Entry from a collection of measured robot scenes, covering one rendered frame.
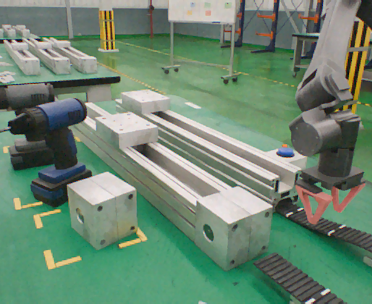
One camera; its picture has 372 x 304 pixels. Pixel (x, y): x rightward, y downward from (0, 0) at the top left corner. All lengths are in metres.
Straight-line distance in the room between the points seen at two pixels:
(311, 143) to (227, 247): 0.21
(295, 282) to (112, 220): 0.33
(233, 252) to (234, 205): 0.08
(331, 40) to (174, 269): 0.53
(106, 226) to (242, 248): 0.24
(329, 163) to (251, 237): 0.19
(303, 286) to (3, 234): 0.55
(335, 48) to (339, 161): 0.23
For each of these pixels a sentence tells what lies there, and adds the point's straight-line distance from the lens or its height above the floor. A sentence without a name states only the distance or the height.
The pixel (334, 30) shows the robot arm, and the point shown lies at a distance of 0.83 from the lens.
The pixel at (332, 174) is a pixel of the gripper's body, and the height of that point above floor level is 0.92.
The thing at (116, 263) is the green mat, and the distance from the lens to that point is 0.65.
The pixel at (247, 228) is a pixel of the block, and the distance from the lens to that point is 0.62.
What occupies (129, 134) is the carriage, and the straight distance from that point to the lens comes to 0.89.
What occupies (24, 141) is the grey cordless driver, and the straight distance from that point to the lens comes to 1.06.
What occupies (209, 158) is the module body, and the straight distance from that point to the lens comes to 0.91.
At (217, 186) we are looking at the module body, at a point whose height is 0.86.
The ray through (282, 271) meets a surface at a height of 0.81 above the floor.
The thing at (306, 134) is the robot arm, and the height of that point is 1.00.
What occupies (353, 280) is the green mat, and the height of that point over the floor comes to 0.78.
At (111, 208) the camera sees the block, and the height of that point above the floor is 0.85.
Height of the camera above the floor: 1.19
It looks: 22 degrees down
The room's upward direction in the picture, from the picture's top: 1 degrees clockwise
